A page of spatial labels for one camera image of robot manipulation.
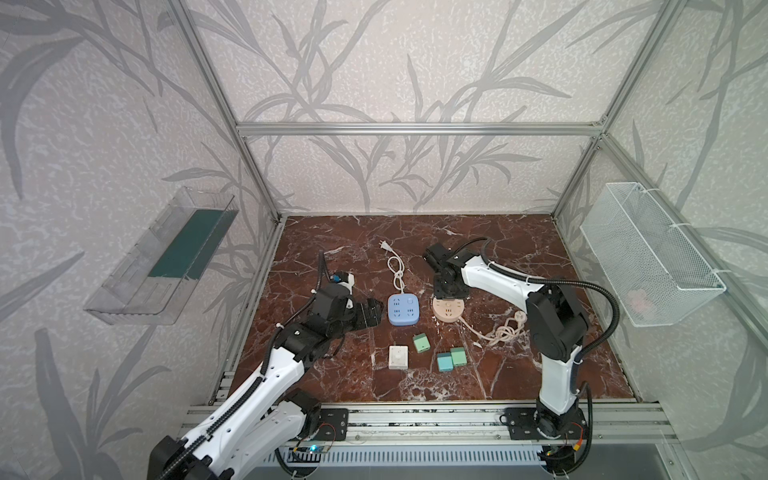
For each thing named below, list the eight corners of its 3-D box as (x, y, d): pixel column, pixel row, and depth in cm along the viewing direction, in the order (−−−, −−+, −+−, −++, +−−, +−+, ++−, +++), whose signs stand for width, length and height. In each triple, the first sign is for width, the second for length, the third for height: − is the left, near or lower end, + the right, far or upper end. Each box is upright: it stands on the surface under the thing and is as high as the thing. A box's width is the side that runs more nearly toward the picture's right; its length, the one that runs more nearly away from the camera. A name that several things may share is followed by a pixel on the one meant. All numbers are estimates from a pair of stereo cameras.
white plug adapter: (388, 368, 85) (388, 364, 82) (389, 349, 88) (388, 345, 86) (408, 368, 85) (408, 364, 82) (408, 349, 88) (408, 345, 86)
